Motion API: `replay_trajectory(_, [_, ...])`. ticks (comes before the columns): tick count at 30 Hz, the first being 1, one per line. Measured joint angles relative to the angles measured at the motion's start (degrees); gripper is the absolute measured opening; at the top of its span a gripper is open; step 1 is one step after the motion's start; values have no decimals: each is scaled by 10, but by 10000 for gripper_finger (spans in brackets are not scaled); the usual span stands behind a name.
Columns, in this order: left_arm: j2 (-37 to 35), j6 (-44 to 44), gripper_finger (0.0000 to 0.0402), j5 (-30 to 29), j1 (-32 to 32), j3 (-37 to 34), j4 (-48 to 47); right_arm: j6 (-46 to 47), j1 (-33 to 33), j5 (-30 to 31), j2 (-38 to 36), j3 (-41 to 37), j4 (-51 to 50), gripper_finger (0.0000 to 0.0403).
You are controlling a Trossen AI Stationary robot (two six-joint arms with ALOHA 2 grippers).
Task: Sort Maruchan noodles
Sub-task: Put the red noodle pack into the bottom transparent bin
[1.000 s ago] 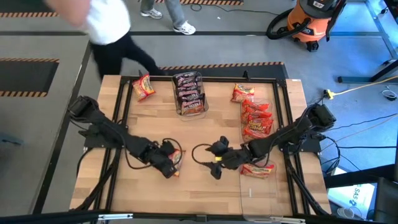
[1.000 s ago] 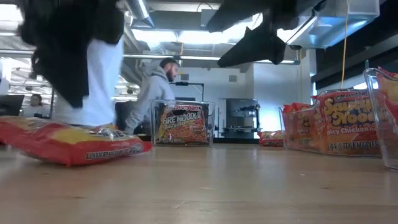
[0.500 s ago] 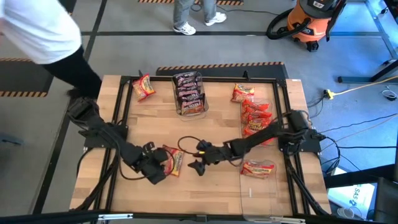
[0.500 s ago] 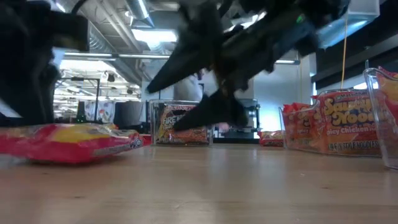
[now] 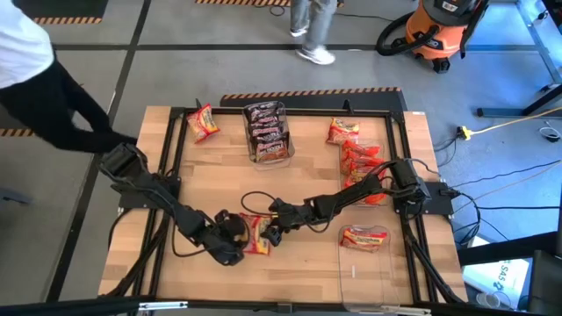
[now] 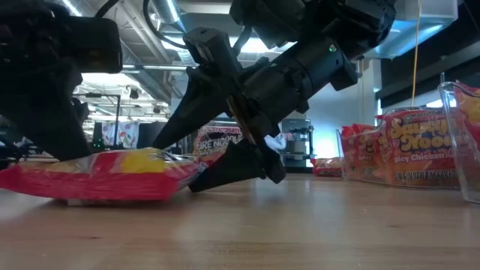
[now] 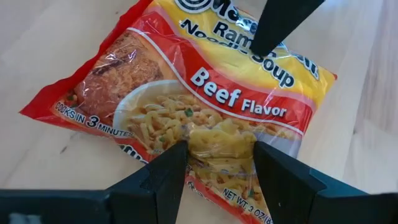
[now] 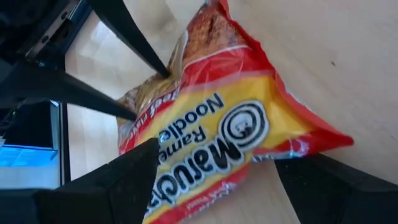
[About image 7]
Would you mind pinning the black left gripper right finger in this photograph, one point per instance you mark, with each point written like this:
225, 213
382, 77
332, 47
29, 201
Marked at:
295, 193

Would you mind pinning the red yellow beef ramen pack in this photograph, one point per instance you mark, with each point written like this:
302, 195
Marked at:
155, 77

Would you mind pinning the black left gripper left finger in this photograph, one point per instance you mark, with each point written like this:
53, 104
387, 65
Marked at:
155, 186

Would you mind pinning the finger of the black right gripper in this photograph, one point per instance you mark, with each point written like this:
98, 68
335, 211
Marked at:
280, 21

